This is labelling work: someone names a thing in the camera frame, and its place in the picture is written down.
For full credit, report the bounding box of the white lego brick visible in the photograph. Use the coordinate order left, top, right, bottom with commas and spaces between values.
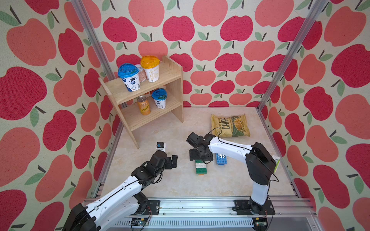
195, 163, 206, 169

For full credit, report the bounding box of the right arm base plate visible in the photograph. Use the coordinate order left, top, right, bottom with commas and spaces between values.
232, 199, 276, 216

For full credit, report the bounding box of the aluminium front rail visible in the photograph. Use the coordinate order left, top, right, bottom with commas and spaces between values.
107, 196, 323, 231

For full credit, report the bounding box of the blue lid yogurt cup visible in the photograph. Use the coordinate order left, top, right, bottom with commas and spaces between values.
118, 63, 141, 92
151, 88, 168, 109

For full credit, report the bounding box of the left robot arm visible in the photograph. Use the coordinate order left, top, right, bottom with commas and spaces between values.
62, 150, 178, 231

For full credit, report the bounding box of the aluminium corner post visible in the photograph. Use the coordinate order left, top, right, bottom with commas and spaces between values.
256, 0, 326, 114
71, 0, 116, 80

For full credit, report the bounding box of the right aluminium corner post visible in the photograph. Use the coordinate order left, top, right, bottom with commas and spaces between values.
256, 0, 326, 114

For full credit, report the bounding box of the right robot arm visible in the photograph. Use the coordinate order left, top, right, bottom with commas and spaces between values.
187, 133, 277, 206

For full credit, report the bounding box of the orange lid yogurt cup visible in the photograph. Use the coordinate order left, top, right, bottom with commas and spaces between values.
141, 55, 160, 83

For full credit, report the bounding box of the yellow chips bag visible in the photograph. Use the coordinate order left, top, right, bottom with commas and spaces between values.
211, 114, 251, 138

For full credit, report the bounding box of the pink yogurt cup behind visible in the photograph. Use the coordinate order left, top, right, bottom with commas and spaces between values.
135, 64, 147, 82

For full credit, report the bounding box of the light blue lego brick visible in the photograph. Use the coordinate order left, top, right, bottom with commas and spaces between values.
215, 154, 227, 166

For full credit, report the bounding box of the blue lid yogurt cup upper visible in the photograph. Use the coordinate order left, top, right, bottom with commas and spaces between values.
118, 63, 141, 92

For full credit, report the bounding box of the orange soda can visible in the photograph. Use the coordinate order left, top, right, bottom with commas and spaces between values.
137, 96, 151, 115

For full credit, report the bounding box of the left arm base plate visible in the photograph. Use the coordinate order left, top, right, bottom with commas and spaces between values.
134, 200, 161, 216

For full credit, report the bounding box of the small green white carton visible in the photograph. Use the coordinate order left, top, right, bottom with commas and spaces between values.
272, 155, 280, 173

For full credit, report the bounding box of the blue lid yogurt cup lower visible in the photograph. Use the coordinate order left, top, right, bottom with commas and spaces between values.
151, 88, 168, 109

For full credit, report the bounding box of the left aluminium corner post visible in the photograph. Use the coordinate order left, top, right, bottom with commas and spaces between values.
71, 0, 116, 80

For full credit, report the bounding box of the wooden two-tier shelf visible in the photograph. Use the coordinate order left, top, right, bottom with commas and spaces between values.
99, 56, 184, 148

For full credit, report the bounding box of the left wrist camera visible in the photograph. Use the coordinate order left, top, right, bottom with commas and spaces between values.
156, 141, 166, 152

